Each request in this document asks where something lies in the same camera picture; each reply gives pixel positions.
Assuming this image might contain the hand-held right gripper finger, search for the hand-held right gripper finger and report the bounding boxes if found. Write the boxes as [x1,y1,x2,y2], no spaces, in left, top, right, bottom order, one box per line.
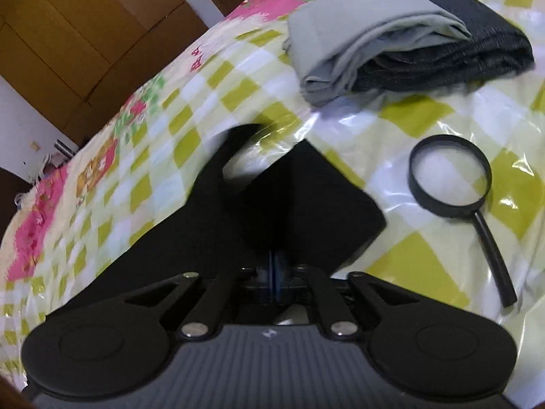
[121,251,276,338]
[275,251,421,340]

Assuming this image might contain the black pants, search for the black pants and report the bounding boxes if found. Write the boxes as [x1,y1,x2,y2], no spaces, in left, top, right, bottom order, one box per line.
[64,123,388,313]

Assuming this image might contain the folded grey pants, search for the folded grey pants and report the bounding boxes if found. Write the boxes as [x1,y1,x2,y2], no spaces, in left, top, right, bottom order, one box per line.
[283,0,474,107]

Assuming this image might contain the checkered printed bedspread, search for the checkered printed bedspread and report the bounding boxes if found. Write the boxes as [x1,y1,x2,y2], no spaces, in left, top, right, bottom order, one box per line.
[0,0,545,393]

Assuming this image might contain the black magnifying glass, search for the black magnifying glass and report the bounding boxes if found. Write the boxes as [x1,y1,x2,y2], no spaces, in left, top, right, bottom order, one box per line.
[407,134,518,308]

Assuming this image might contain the metal bottle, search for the metal bottle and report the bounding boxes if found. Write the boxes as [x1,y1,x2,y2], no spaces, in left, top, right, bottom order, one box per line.
[53,138,80,159]

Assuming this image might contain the dark brown headboard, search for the dark brown headboard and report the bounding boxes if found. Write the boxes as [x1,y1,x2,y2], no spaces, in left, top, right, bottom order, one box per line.
[0,166,38,239]

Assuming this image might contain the wooden wardrobe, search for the wooden wardrobe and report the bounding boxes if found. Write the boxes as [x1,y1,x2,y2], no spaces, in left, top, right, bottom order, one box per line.
[0,0,210,148]

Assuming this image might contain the white cables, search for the white cables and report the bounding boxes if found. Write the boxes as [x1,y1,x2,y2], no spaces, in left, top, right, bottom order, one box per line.
[14,153,61,206]

